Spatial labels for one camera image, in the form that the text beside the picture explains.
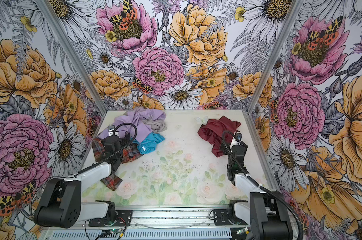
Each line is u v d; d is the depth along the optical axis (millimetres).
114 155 628
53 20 750
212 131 946
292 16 745
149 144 949
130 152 917
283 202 411
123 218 739
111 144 665
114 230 713
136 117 1048
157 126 1029
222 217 740
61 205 422
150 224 736
